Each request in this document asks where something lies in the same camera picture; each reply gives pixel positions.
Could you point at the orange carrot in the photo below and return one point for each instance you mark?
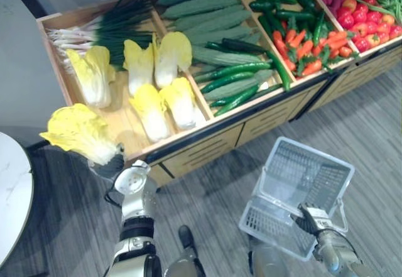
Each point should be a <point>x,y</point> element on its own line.
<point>336,38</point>
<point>312,67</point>
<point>279,43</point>
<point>297,38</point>
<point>306,49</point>
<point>290,65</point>
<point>345,51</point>

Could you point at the robot right arm silver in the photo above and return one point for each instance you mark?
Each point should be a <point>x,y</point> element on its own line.
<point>336,252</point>

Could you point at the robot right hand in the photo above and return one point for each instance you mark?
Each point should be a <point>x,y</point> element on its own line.
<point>309,220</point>

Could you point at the yellow napa cabbage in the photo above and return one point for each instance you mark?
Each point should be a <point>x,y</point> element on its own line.
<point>150,113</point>
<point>182,104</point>
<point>78,129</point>
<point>171,54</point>
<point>92,76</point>
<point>138,63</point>

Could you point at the robot left arm silver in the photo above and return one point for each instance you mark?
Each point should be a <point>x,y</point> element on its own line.
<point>135,201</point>

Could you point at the bright green cucumber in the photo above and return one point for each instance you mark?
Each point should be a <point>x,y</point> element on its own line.
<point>242,69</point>
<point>226,82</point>
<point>237,99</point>

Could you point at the round white marble table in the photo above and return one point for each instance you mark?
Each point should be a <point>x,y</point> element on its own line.
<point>14,189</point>

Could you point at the white plastic shopping basket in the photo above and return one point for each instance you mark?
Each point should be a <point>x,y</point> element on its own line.
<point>301,170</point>

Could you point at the robot right leg silver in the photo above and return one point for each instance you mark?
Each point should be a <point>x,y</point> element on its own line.
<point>267,258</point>

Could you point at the wooden fruit display stand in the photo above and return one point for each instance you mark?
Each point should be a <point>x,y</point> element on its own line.
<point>361,73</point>

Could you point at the robot left foot dark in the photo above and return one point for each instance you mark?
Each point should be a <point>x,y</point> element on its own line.
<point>186,236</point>

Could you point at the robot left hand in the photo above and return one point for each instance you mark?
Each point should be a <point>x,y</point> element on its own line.
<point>110,168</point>

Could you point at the wooden vegetable display stand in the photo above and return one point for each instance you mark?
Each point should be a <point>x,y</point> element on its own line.
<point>204,157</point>

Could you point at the green onion bunch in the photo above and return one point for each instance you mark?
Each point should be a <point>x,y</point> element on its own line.
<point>122,25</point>

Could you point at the long curved green pepper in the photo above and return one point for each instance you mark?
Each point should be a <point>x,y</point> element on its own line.
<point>281,69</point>

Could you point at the short green cucumber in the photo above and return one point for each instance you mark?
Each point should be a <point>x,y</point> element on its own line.
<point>220,103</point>

